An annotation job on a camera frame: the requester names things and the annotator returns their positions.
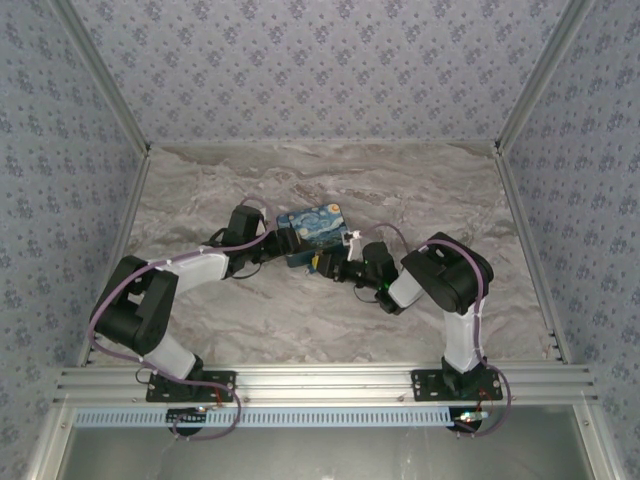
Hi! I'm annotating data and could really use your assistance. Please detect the starry night print tin box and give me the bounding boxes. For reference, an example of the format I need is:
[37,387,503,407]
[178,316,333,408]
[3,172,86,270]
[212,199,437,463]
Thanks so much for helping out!
[276,202,351,271]

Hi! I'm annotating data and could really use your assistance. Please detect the small black controller board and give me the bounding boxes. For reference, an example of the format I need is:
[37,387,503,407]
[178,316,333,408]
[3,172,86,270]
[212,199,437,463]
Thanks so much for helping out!
[452,408,489,431]
[167,407,210,427]

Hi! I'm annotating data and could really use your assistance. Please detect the grey metal sheet panel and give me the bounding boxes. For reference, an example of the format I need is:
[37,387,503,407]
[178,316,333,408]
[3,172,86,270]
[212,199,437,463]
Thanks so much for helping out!
[27,404,626,480]

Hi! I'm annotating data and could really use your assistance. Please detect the aluminium mounting rail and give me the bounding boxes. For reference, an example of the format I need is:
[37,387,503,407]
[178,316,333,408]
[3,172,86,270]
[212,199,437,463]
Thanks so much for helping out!
[52,364,599,407]

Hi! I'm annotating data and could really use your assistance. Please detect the aluminium table edge rail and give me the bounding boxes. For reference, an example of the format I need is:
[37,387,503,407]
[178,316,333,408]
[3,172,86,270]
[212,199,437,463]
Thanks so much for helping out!
[494,147,574,364]
[79,147,152,369]

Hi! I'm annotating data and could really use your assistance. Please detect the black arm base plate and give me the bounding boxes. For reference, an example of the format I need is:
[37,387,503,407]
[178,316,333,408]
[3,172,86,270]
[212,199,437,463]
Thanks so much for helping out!
[410,369,503,403]
[145,369,238,403]

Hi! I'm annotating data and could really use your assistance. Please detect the pale blue slotted cable duct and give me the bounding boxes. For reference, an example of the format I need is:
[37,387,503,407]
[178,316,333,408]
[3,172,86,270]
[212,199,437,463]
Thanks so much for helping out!
[74,405,476,430]

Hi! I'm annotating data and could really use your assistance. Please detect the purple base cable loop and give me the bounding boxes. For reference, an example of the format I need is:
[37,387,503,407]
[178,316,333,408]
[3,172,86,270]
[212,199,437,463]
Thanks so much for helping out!
[168,386,242,442]
[452,397,515,440]

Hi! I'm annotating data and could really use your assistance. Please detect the aluminium frame post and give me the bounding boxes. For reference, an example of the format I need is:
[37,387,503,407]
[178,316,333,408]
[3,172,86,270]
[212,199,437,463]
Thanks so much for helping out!
[49,0,152,157]
[493,0,599,157]

